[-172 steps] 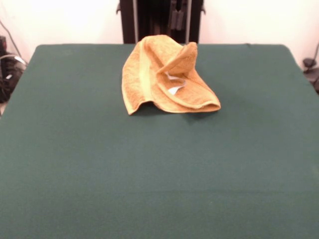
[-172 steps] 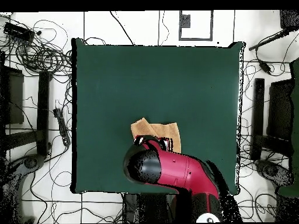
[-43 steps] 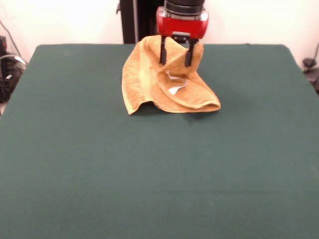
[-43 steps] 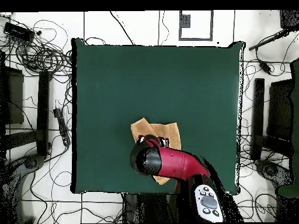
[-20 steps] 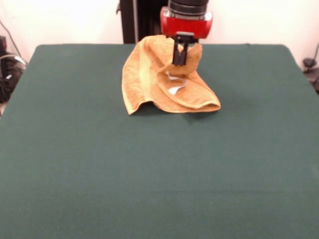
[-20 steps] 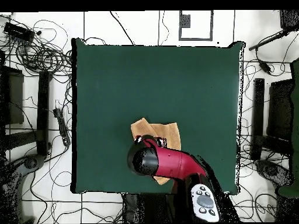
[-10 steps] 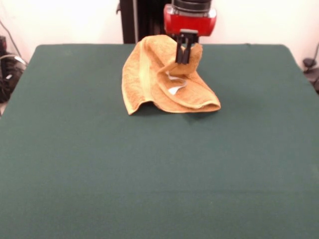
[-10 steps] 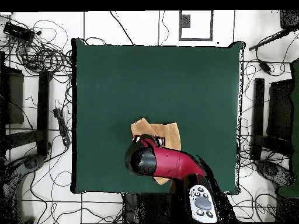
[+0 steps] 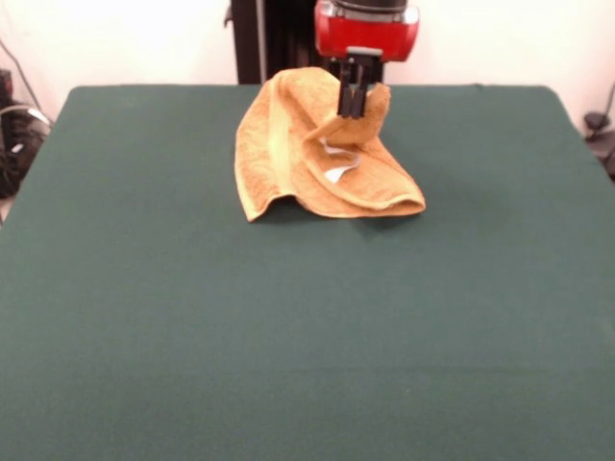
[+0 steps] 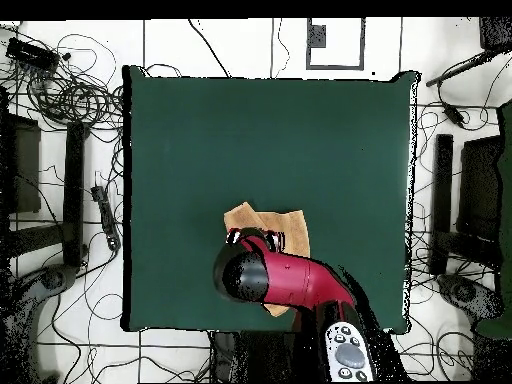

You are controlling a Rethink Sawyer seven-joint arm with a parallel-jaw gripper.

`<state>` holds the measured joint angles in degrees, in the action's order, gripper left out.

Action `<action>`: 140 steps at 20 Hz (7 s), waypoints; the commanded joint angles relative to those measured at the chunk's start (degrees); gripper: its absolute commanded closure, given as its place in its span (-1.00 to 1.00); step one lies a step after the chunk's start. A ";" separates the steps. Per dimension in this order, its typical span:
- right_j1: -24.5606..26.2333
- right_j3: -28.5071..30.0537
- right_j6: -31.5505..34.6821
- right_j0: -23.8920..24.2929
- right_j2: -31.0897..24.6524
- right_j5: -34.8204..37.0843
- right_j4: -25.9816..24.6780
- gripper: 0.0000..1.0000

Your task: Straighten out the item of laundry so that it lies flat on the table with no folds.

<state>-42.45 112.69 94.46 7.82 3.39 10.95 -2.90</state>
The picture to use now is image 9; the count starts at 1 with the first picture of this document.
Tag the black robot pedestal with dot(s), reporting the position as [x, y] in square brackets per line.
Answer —
[250, 48]

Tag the black floor equipment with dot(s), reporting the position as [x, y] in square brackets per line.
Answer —
[19, 158]
[596, 120]

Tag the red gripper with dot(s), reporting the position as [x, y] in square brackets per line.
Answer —
[365, 33]

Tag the tan terry towel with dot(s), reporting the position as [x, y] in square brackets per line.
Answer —
[269, 163]

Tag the dark green table cloth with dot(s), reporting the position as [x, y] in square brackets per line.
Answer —
[144, 288]

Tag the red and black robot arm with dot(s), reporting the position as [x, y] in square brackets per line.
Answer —
[370, 4]

